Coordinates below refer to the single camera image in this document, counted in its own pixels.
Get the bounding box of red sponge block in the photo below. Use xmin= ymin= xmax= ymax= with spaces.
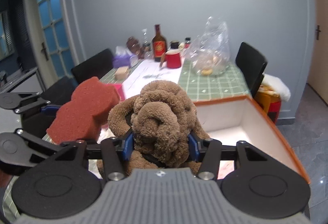
xmin=47 ymin=77 xmax=121 ymax=145

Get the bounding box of brown plush towel dog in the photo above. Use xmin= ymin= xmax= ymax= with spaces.
xmin=108 ymin=81 xmax=209 ymax=175

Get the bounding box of black chair near left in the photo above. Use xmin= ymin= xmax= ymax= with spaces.
xmin=41 ymin=76 xmax=76 ymax=106

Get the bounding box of black chair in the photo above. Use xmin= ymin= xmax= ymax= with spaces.
xmin=41 ymin=76 xmax=76 ymax=106
xmin=235 ymin=42 xmax=267 ymax=98
xmin=71 ymin=48 xmax=114 ymax=84

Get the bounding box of orange storage box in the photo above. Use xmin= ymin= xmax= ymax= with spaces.
xmin=194 ymin=96 xmax=310 ymax=183

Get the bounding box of black chair far left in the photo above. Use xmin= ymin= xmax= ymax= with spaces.
xmin=71 ymin=48 xmax=114 ymax=84

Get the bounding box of pink red box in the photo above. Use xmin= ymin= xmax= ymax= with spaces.
xmin=111 ymin=83 xmax=126 ymax=101

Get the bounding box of white table runner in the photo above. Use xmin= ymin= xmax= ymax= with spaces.
xmin=122 ymin=59 xmax=182 ymax=99

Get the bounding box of purple tissue box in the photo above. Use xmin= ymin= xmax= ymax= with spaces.
xmin=113 ymin=46 xmax=138 ymax=69

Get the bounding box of white plush on stool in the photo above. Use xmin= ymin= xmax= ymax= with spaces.
xmin=256 ymin=73 xmax=292 ymax=122

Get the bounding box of red mug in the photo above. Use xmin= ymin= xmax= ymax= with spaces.
xmin=159 ymin=49 xmax=182 ymax=69

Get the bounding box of clear plastic bag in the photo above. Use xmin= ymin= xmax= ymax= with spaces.
xmin=183 ymin=16 xmax=230 ymax=76

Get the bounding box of black chair right side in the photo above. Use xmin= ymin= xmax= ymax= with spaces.
xmin=235 ymin=42 xmax=267 ymax=98

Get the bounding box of brown figurine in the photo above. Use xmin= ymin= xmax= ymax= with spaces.
xmin=126 ymin=37 xmax=144 ymax=59

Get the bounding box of clear water bottle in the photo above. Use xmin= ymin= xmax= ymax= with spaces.
xmin=142 ymin=29 xmax=153 ymax=59

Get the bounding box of door with blue panes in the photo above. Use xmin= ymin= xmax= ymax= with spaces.
xmin=23 ymin=0 xmax=76 ymax=87

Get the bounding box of dark jar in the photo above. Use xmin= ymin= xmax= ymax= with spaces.
xmin=170 ymin=41 xmax=180 ymax=49

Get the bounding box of brown liquor bottle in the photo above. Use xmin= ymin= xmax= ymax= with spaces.
xmin=152 ymin=25 xmax=167 ymax=62

